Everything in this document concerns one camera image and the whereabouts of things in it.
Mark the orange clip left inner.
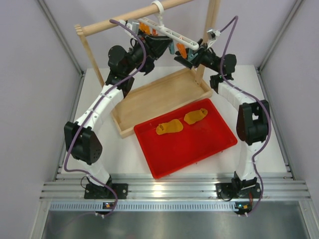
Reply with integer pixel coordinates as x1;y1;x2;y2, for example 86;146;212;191
152;29;158;36

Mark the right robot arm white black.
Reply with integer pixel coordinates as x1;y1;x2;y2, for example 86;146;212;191
174;46;271;201

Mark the perforated cable duct grey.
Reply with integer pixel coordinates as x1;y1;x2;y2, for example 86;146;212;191
49;201;302;212

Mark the wooden hanger rack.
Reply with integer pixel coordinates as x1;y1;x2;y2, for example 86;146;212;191
75;0;220;138

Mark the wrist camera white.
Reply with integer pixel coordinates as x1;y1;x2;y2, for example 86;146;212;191
206;28;221;42
119;19;140;35

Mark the orange clip right of middle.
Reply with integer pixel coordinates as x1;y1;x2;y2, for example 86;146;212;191
176;43;187;59

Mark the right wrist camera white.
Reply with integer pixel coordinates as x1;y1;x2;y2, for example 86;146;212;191
206;28;221;42

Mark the aluminium rail frame front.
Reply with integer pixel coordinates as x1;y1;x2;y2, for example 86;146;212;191
40;173;311;201

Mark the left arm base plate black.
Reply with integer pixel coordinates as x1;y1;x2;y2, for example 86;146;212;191
84;183;128;199

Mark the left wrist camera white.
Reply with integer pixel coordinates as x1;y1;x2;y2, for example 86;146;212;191
119;19;140;35

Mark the white plastic sock hanger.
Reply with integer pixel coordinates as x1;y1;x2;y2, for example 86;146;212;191
139;0;199;50

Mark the mustard sock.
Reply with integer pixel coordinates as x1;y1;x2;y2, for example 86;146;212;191
183;108;208;125
156;119;183;135

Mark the red plastic tray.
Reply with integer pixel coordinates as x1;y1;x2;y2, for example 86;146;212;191
134;99;238;179

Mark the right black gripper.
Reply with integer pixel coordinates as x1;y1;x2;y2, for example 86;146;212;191
175;39;221;74

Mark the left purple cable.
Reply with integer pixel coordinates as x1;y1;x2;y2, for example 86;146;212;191
62;19;146;220

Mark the orange clip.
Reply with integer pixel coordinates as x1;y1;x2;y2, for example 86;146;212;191
176;43;187;59
152;29;158;36

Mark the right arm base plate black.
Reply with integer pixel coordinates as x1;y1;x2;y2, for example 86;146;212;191
215;183;261;202

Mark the teal clip at end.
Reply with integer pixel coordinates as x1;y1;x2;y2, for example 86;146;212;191
187;48;198;61

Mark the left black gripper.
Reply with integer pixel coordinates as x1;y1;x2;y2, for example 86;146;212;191
123;29;171;74

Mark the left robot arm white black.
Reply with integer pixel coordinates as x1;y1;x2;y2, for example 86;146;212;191
64;33;173;198

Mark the teal clip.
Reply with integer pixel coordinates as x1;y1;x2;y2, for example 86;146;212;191
168;41;175;55
187;48;198;61

